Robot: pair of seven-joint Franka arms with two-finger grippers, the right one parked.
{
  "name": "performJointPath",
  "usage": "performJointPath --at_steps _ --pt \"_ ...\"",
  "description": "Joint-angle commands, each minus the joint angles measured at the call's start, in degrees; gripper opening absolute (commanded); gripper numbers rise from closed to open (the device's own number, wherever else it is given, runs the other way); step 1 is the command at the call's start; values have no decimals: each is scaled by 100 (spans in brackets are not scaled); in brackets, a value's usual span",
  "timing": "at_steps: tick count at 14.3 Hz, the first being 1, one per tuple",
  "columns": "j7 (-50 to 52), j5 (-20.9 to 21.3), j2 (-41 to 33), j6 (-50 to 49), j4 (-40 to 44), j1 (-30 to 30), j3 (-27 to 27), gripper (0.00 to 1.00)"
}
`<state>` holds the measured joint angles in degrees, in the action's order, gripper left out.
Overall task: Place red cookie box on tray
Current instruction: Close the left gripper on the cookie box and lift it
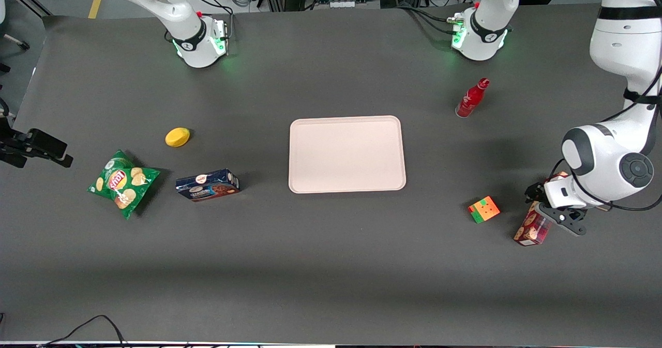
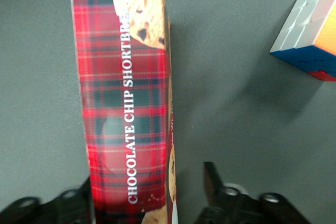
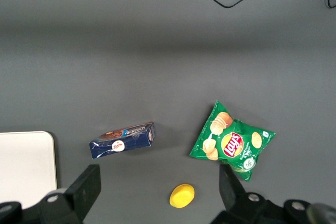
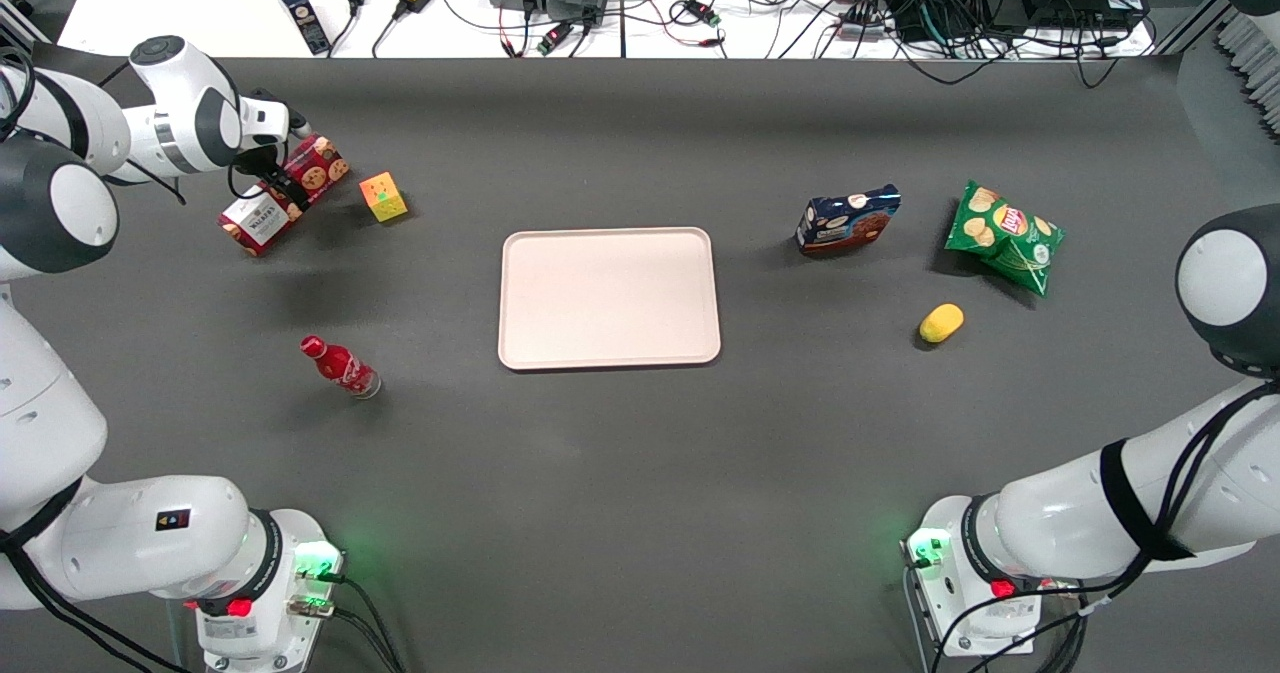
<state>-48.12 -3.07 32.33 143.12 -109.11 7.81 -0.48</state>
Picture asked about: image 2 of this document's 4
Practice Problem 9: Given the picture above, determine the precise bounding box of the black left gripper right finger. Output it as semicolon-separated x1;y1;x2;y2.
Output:
193;161;313;224

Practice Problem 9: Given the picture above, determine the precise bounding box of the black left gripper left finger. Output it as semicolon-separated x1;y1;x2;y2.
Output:
0;176;97;224

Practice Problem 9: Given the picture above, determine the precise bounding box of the red plaid cookie box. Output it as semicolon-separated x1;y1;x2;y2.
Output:
68;0;180;224

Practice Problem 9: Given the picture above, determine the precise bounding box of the colourful puzzle cube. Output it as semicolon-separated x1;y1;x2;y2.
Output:
269;0;336;82

